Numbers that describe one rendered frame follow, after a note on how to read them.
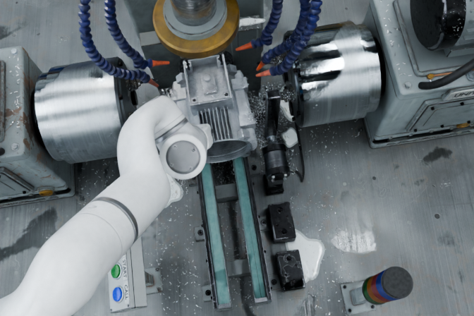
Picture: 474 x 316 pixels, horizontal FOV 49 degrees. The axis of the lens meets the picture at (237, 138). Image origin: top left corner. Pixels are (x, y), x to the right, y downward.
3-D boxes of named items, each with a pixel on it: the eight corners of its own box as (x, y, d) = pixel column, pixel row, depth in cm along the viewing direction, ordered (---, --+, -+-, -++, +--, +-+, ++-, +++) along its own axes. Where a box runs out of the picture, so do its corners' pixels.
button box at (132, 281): (121, 237, 126) (104, 236, 122) (141, 230, 122) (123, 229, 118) (127, 312, 120) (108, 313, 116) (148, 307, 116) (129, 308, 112)
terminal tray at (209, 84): (185, 75, 133) (181, 61, 126) (226, 67, 133) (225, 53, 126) (192, 118, 128) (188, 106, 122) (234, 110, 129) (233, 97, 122)
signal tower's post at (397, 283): (339, 283, 140) (372, 264, 100) (369, 278, 140) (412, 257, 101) (346, 315, 137) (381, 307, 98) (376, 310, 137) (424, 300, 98)
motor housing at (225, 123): (177, 102, 147) (166, 70, 129) (244, 91, 147) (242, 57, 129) (187, 170, 140) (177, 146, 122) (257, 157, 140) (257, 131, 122)
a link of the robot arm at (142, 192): (42, 176, 78) (143, 104, 104) (107, 259, 80) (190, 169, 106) (78, 151, 73) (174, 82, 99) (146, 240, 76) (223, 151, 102)
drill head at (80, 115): (21, 101, 149) (-23, 58, 126) (149, 81, 150) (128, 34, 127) (22, 185, 140) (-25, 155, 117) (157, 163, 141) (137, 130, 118)
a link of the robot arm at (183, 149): (154, 136, 105) (181, 173, 107) (146, 148, 92) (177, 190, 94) (188, 112, 105) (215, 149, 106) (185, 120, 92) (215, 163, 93)
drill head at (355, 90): (251, 65, 151) (250, 16, 127) (391, 44, 151) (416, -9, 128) (266, 146, 142) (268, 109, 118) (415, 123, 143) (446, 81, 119)
